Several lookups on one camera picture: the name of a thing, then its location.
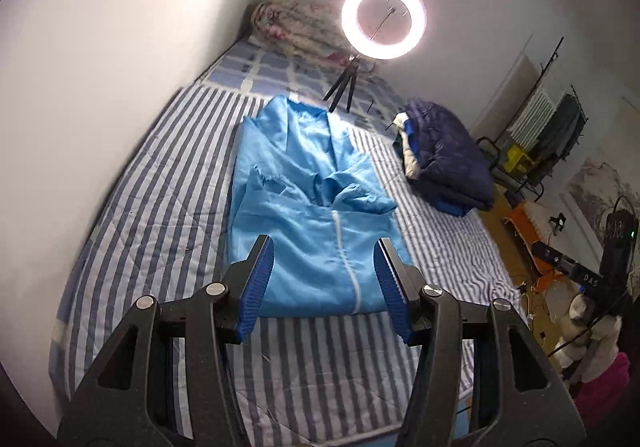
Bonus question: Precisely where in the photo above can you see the blue white striped bed sheet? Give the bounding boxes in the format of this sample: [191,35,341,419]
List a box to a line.
[49,85,520,446]

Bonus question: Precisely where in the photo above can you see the white ring light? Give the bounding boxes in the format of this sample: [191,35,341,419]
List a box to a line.
[341,0,427,60]

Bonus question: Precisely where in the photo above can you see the navy puffer jacket pile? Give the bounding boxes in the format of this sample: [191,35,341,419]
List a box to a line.
[392,98,495,218]

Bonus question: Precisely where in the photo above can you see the dark hanging clothes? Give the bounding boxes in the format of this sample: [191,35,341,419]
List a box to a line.
[538,94,587,161]

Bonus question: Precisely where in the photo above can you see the yellow box on rack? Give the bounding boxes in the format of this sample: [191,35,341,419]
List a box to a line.
[503,144,535,175]

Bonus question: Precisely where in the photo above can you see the white striped hanging cloth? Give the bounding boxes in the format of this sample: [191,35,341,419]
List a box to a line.
[508,89,556,152]

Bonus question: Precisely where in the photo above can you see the light blue zip coat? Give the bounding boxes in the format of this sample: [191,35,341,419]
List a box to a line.
[227,96,411,318]

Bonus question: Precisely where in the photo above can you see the black clothes rack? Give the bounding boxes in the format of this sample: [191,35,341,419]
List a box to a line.
[472,40,588,200]

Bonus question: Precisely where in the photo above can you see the floral folded quilt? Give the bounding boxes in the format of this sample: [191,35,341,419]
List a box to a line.
[250,0,356,69]

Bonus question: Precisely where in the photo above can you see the black mini tripod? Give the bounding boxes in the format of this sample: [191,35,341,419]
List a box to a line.
[323,55,360,112]

